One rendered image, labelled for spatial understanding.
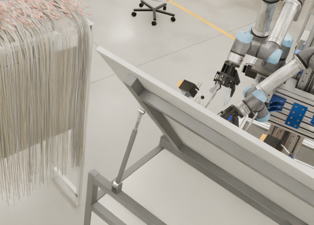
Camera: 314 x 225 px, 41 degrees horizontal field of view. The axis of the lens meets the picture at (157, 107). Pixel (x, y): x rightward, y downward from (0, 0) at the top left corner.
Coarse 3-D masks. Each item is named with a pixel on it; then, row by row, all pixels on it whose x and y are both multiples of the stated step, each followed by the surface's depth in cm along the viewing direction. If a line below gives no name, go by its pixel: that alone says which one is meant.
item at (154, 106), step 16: (128, 80) 152; (144, 96) 158; (160, 112) 182; (176, 112) 152; (160, 128) 197; (192, 128) 148; (208, 128) 147; (176, 144) 217; (224, 144) 143; (208, 160) 219; (240, 160) 141; (256, 160) 139; (224, 176) 214; (272, 176) 135; (288, 176) 134; (256, 192) 207; (304, 192) 131; (272, 208) 202; (304, 224) 196
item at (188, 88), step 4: (184, 80) 157; (180, 84) 157; (184, 84) 156; (188, 84) 155; (192, 84) 154; (180, 88) 156; (184, 88) 155; (188, 88) 154; (192, 88) 153; (196, 88) 155; (184, 92) 155; (188, 92) 153; (192, 92) 154; (196, 92) 156; (192, 96) 155
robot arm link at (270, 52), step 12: (288, 0) 214; (300, 0) 213; (288, 12) 211; (276, 24) 210; (288, 24) 210; (276, 36) 206; (264, 48) 204; (276, 48) 205; (264, 60) 207; (276, 60) 203
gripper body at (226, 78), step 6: (228, 66) 201; (234, 66) 202; (216, 72) 202; (222, 72) 200; (228, 72) 200; (216, 78) 203; (222, 78) 202; (228, 78) 199; (234, 78) 203; (222, 84) 200; (228, 84) 203
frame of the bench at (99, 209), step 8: (152, 152) 241; (144, 160) 235; (128, 168) 229; (136, 168) 230; (104, 192) 213; (88, 208) 209; (96, 208) 205; (104, 208) 206; (88, 216) 212; (104, 216) 202; (112, 216) 203; (88, 224) 216; (112, 224) 201; (120, 224) 200
